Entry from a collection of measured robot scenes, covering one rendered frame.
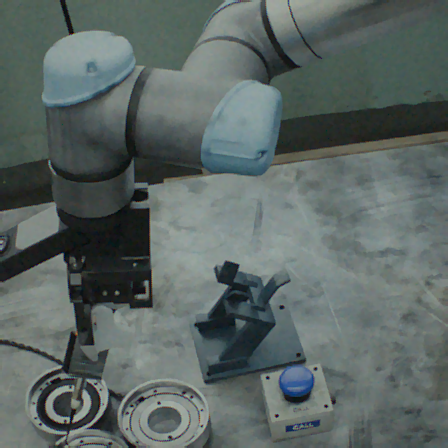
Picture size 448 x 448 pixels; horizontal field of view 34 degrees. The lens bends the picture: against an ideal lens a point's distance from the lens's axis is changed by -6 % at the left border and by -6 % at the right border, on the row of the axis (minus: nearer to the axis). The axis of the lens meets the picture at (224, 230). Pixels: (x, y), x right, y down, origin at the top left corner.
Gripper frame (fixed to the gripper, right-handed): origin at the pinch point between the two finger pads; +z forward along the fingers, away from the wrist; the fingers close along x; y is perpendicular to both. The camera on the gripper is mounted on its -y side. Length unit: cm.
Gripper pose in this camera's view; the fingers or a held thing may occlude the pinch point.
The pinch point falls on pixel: (87, 340)
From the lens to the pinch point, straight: 83.5
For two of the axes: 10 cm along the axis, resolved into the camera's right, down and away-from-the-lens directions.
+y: 9.9, -0.5, 1.3
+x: -1.3, -6.6, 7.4
